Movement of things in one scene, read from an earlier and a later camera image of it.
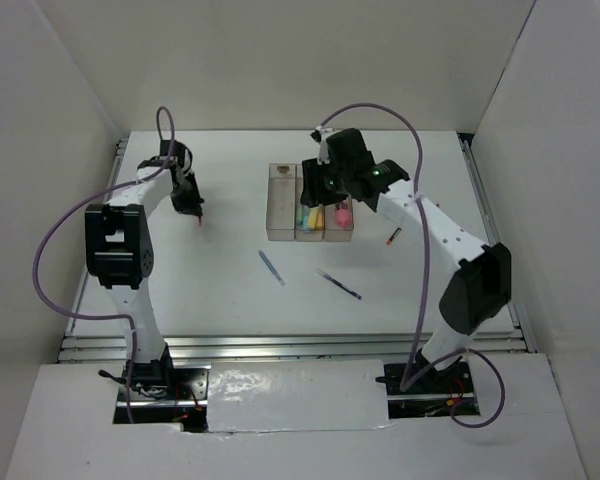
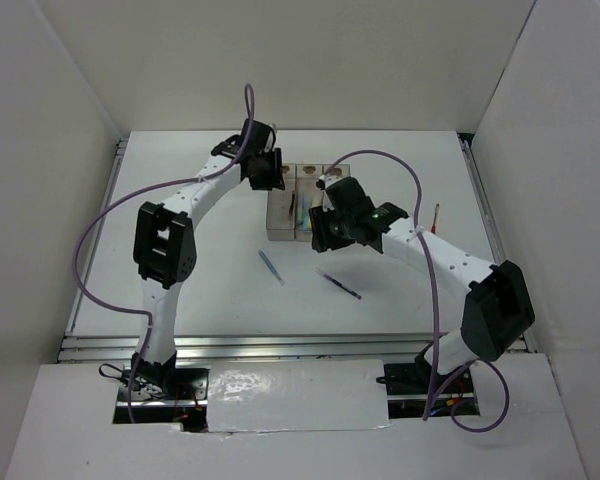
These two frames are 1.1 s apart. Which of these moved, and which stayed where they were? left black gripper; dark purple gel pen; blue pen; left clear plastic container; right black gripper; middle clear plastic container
Moved: right black gripper; left black gripper
Stayed: left clear plastic container; blue pen; dark purple gel pen; middle clear plastic container
